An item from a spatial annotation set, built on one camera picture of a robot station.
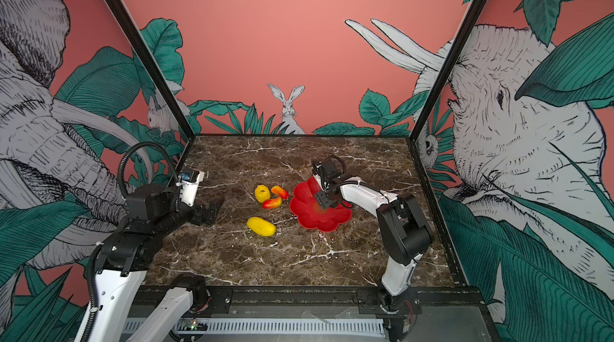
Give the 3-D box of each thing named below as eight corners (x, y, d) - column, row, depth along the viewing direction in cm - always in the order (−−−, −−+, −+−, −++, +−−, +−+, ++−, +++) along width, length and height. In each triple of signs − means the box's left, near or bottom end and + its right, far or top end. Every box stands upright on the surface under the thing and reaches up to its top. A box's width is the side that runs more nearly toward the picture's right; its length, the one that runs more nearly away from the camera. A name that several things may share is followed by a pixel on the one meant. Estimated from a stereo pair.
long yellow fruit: (246, 229, 91) (243, 223, 88) (252, 218, 94) (250, 213, 90) (271, 240, 89) (270, 235, 85) (277, 229, 91) (276, 224, 88)
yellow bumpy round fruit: (256, 203, 98) (253, 196, 94) (258, 192, 102) (255, 184, 97) (270, 203, 98) (268, 196, 94) (271, 192, 102) (269, 185, 97)
